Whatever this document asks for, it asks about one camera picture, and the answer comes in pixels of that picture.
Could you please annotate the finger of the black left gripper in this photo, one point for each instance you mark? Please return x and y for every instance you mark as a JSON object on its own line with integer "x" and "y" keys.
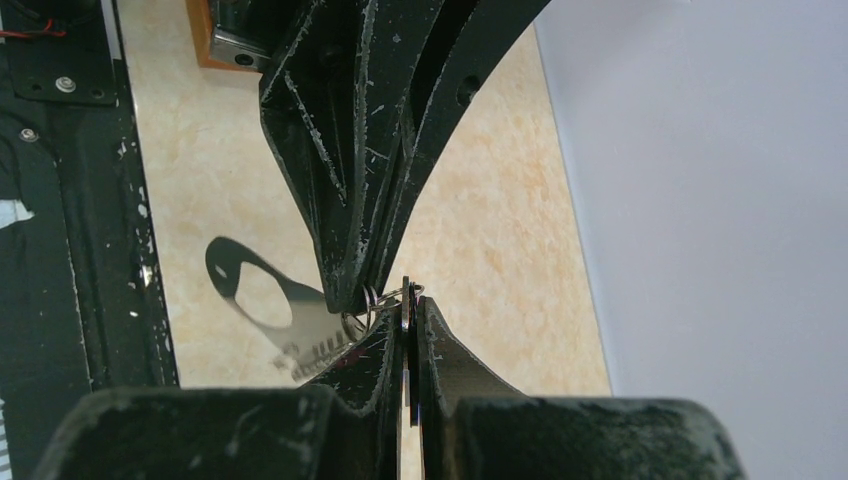
{"x": 465, "y": 44}

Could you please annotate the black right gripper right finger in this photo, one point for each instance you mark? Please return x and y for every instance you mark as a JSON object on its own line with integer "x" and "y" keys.
{"x": 474, "y": 425}

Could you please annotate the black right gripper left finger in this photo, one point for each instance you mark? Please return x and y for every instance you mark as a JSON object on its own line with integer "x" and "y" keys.
{"x": 342, "y": 424}

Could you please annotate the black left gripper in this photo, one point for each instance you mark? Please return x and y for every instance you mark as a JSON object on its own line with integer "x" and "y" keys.
{"x": 334, "y": 99}

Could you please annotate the silver keys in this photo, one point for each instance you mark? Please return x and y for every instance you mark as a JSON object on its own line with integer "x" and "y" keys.
{"x": 411, "y": 320}

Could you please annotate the orange compartment tray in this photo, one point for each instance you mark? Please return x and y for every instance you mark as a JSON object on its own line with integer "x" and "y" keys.
{"x": 219, "y": 47}

